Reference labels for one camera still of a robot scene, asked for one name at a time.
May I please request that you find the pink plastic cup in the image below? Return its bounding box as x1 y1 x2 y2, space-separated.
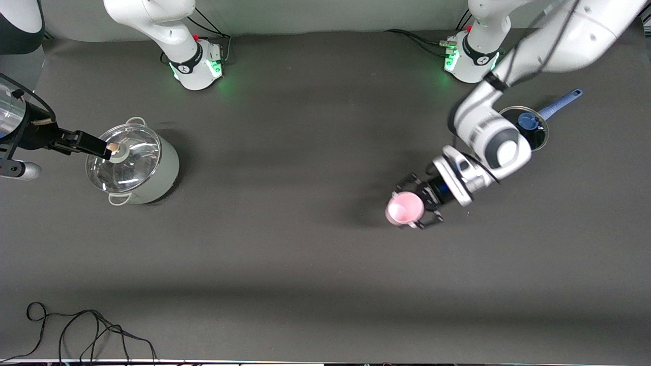
385 191 426 228

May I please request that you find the glass lid with beige knob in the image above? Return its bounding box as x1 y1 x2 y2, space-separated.
85 124 162 194

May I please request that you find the glass lid with blue knob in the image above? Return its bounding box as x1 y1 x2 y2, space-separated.
501 106 550 152

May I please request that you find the blue saucepan with glass lid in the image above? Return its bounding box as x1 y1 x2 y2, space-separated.
498 89 584 153

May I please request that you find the grey pot with loop handles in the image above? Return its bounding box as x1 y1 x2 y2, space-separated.
85 117 180 206

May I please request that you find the thin black loose cable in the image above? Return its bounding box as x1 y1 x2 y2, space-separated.
0 301 158 364

